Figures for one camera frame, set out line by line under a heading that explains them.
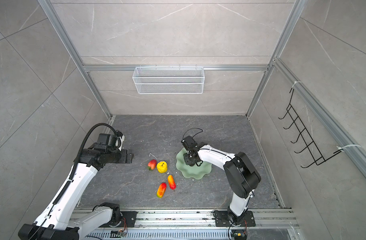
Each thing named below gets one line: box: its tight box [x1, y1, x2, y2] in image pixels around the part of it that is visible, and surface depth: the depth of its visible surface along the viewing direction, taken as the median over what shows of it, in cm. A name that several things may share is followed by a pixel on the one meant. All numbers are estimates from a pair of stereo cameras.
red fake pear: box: [147, 159, 158, 172], surface depth 90 cm
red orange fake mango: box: [167, 174, 177, 190], surface depth 85 cm
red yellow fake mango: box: [156, 182, 167, 198], surface depth 82 cm
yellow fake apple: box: [156, 161, 168, 174], surface depth 88 cm
